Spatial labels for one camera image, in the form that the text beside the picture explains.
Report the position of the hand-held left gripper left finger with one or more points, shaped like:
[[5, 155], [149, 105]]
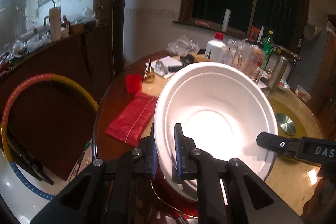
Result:
[[153, 163]]

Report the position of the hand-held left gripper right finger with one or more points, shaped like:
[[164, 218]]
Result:
[[178, 153]]

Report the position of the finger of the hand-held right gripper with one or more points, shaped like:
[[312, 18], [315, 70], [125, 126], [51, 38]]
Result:
[[278, 144]]

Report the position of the large white bowl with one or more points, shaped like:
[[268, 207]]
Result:
[[189, 192]]

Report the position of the red plate with sticker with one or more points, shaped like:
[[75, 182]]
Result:
[[173, 200]]

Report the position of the small white bowl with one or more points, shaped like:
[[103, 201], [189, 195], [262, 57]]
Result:
[[215, 108]]

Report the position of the red scalloped plate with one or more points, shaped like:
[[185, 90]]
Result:
[[189, 219]]

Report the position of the round metal disc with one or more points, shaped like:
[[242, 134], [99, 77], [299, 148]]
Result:
[[286, 124]]

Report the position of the gold glitter turntable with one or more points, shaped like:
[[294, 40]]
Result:
[[278, 111]]

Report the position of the red folded cloth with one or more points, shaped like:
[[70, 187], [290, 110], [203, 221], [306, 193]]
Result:
[[131, 119]]

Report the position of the clear plastic food container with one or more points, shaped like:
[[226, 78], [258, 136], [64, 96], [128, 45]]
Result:
[[302, 94]]

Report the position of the blue white plate with food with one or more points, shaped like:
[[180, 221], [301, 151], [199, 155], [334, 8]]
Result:
[[284, 86]]

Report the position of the steel thermos flask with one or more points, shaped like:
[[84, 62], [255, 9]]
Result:
[[278, 71]]

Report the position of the red plastic cup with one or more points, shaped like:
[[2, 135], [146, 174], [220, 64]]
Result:
[[134, 85]]

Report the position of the gold gourd ornament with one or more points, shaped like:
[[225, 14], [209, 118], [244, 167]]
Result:
[[149, 77]]

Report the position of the small black box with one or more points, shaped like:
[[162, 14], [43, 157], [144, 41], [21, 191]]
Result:
[[175, 68]]

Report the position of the amber liquor bottle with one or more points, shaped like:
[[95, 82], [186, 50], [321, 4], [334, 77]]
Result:
[[258, 58]]

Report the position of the white printed paper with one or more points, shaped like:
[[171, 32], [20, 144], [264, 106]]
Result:
[[165, 60]]

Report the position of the green plastic bottle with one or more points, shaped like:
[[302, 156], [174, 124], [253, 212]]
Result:
[[267, 48]]

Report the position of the clear glass pitcher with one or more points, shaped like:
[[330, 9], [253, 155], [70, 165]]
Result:
[[233, 56]]

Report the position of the white bottle with red cap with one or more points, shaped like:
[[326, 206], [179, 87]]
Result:
[[214, 50]]

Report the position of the crumpled clear plastic bag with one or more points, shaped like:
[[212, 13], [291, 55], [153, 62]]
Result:
[[183, 44]]

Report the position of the white spray bottle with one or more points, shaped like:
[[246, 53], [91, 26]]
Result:
[[261, 35]]

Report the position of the red box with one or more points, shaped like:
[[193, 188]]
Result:
[[254, 33]]

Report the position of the plastic bag on refrigerator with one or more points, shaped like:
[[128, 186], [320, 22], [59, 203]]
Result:
[[312, 32]]

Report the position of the black metal stand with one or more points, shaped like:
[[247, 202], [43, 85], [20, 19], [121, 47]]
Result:
[[31, 163]]

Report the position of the white paper roll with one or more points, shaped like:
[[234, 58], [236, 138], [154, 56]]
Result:
[[226, 20]]

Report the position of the dark wooden cabinet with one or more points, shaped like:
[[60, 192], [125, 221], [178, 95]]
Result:
[[57, 61]]

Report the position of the multicoloured hula hoop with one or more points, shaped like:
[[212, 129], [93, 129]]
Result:
[[4, 140]]

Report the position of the brown glass bottle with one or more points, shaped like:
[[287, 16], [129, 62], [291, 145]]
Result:
[[65, 28]]

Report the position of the white tumbler with straw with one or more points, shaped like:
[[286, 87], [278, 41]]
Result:
[[55, 27]]

